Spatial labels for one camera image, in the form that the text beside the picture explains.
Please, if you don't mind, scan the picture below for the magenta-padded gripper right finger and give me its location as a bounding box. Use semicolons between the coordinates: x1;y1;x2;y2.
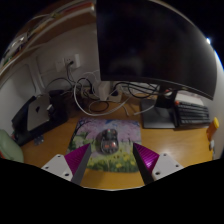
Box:
133;143;184;185

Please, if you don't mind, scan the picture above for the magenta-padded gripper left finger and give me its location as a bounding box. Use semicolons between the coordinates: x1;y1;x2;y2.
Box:
41;143;93;186

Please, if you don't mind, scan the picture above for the floral landscape print mouse pad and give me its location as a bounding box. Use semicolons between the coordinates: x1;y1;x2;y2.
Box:
66;116;142;174

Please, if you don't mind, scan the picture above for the silver mini computer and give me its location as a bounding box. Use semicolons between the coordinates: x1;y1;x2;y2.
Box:
26;94;52;132

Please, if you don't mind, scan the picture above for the black mechanical keyboard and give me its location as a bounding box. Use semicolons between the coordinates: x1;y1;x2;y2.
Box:
173;99;212;129

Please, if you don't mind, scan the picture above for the orange bottle with yellow lid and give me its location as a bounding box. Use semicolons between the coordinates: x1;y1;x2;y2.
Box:
205;116;221;142

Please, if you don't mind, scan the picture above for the black desktop stand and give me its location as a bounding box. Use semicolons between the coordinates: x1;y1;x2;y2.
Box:
11;89;71;147

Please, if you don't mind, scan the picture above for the white power strip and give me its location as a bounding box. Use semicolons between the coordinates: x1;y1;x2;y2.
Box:
88;81;124;104

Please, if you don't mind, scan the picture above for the black curved monitor with stand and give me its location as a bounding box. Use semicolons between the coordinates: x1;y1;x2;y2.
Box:
95;0;218;130

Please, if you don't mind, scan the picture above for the white cable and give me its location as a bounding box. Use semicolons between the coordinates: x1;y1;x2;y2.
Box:
72;69;148;118

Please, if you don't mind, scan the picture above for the black cables bundle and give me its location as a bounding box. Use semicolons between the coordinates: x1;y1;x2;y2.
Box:
46;59;174;114

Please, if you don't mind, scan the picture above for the white wall socket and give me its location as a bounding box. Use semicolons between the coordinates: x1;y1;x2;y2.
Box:
54;53;82;73

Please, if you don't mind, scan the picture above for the wooden wall shelf unit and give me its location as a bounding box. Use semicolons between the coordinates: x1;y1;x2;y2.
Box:
0;0;98;78

